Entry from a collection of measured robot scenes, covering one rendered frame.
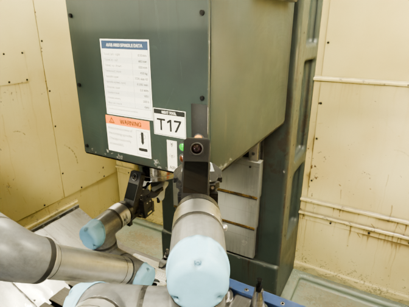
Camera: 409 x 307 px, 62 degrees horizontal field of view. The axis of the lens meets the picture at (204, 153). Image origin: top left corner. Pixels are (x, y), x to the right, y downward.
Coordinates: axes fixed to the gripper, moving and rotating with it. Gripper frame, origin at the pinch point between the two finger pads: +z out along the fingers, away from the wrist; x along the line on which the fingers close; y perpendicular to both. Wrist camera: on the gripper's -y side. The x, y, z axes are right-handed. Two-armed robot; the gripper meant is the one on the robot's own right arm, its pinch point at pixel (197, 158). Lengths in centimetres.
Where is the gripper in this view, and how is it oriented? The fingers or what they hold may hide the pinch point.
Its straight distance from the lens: 71.2
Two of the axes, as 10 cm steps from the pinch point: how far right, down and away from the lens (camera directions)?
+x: 10.0, -0.1, 0.2
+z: -0.2, -3.5, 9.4
